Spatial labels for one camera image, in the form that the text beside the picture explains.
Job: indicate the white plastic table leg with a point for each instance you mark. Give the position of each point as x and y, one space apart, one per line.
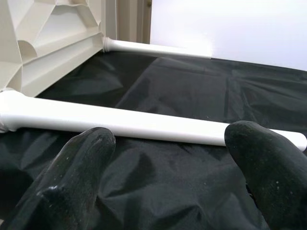
156 49
120 119

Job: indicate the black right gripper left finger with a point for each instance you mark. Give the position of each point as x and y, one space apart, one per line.
67 187

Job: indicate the black table cloth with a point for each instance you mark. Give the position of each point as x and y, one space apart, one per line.
180 95

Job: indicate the beige door frame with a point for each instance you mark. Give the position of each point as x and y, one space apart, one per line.
134 21

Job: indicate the white plastic children table top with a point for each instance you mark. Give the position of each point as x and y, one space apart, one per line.
48 43

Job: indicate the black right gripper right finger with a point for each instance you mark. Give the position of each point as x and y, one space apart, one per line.
273 172

